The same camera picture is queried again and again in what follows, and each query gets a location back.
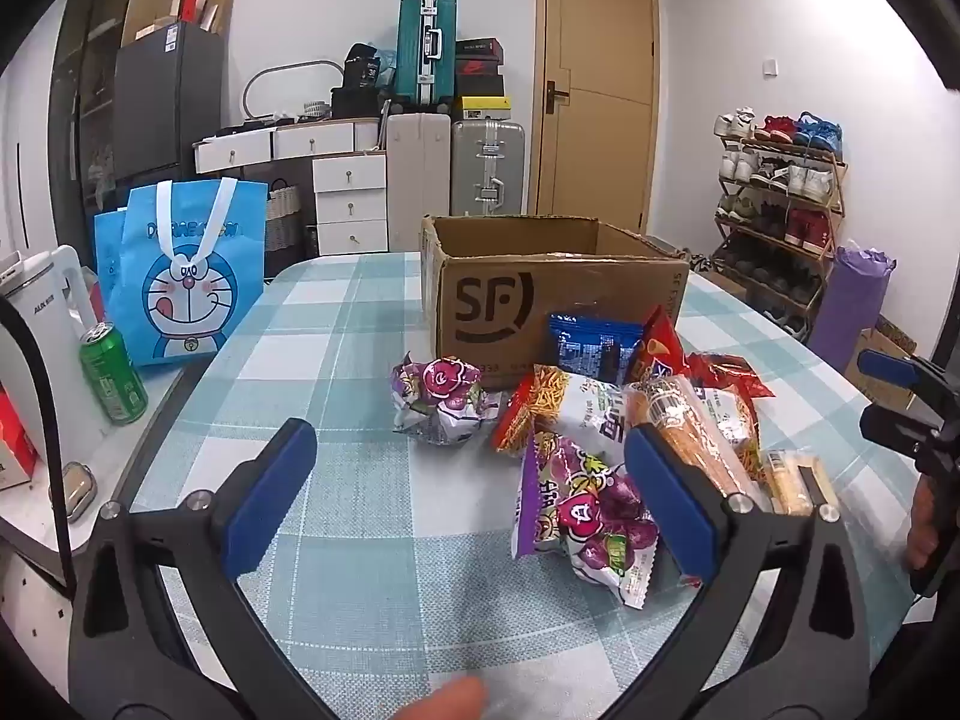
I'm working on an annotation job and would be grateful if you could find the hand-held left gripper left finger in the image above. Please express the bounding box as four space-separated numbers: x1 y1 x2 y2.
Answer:
67 418 335 720

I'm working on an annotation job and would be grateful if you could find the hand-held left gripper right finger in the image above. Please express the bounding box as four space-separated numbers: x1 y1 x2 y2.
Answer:
624 424 890 720

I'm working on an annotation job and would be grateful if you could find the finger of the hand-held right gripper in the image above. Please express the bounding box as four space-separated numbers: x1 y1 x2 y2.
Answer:
858 349 960 410
860 403 944 460

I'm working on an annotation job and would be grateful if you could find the large red cookie packet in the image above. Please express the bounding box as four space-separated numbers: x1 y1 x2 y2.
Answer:
686 352 775 466

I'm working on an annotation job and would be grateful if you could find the red chips packet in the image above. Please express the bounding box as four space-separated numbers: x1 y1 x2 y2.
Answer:
626 305 687 387

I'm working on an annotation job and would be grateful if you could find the brown cardboard box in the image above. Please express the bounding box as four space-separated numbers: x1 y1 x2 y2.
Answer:
418 214 689 391

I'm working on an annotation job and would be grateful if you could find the person's right hand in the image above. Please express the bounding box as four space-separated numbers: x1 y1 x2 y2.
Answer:
904 478 938 572

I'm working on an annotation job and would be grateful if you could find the person's left hand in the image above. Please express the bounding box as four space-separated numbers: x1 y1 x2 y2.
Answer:
373 675 490 720

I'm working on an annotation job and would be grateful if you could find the printed floor carton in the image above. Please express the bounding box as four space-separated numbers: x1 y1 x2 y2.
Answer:
847 322 920 406

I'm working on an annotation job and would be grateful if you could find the purple rolled mat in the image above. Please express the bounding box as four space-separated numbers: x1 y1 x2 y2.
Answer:
808 244 895 374

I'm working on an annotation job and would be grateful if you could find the purple grape candy packet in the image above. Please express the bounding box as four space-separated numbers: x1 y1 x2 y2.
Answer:
388 354 505 447
511 431 661 610

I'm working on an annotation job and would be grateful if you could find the pale biscuit packet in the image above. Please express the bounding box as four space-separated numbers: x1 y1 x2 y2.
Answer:
761 448 839 517

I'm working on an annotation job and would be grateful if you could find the white orange noodle snack packet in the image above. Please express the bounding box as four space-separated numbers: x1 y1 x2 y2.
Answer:
491 364 646 466

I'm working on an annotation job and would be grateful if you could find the blue cookie packet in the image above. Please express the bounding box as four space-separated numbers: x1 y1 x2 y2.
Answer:
546 313 646 383

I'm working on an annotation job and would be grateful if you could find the shoe rack with shoes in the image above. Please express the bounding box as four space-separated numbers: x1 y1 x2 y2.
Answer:
711 109 848 338

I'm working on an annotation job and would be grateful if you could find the beige earbuds case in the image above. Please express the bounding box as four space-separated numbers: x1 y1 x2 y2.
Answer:
60 461 97 522

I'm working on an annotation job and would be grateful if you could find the green drink can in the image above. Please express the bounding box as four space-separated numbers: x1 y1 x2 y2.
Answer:
79 322 149 425

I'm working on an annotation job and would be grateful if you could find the blue cartoon tote bag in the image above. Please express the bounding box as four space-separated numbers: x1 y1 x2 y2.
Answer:
94 178 269 368

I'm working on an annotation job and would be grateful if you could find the red white box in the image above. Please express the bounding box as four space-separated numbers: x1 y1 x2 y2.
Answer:
0 386 38 492

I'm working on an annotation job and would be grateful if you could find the white electric kettle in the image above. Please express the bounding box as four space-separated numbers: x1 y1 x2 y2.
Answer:
0 244 113 458

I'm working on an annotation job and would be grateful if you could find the woven laundry basket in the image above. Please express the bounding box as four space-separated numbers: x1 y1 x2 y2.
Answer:
266 178 301 252

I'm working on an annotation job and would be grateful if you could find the white drawer cabinet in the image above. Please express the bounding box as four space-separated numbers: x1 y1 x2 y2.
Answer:
193 118 389 256

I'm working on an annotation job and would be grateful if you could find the beige suitcase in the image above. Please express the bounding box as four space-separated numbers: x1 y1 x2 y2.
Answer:
385 112 452 252

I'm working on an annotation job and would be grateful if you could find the silver suitcase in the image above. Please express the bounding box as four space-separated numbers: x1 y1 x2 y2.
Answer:
450 120 526 218

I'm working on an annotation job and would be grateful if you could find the dark grey fridge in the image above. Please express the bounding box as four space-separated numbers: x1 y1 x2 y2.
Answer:
112 21 226 185

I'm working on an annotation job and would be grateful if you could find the wooden door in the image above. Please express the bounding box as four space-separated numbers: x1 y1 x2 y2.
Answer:
535 0 661 235

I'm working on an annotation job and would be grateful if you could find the small black printed box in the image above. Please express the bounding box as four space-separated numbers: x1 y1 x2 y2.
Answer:
343 45 385 89

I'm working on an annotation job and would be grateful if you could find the dark shelf unit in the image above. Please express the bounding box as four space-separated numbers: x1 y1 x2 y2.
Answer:
52 0 125 218

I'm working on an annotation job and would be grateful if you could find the teal suitcase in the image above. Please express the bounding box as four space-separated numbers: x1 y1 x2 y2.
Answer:
395 0 458 110

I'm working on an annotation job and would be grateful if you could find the black cable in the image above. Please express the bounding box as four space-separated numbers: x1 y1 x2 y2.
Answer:
0 292 76 578

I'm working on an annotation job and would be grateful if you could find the oval metal frame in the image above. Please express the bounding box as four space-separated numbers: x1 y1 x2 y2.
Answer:
244 58 344 121

